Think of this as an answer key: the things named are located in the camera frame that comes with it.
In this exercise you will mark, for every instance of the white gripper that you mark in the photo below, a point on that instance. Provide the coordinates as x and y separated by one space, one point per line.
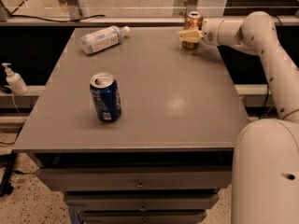
209 32

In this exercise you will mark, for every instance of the top grey drawer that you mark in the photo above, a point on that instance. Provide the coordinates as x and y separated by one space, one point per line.
136 178

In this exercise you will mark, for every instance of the middle grey drawer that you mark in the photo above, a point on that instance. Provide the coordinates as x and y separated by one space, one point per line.
142 201

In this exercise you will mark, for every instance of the clear plastic water bottle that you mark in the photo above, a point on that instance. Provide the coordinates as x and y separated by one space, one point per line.
103 39

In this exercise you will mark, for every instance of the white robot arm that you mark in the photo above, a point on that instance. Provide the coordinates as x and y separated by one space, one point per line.
265 174

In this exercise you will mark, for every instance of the bottom grey drawer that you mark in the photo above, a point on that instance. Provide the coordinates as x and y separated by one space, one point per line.
148 217

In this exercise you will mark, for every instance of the white pump dispenser bottle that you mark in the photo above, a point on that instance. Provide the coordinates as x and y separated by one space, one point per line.
15 80

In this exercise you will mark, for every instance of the grey drawer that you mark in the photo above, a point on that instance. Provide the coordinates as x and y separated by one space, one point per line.
142 201
136 178
148 217

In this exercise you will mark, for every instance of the black stand leg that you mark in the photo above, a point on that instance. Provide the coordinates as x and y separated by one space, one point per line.
7 163

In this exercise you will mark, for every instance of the grey drawer cabinet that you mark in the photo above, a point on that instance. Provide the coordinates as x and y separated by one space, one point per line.
179 108

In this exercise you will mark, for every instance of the orange gold soda can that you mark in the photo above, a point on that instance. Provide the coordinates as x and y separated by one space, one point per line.
192 21

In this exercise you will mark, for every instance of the blue pepsi can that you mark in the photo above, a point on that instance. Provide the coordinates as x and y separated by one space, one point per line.
106 98

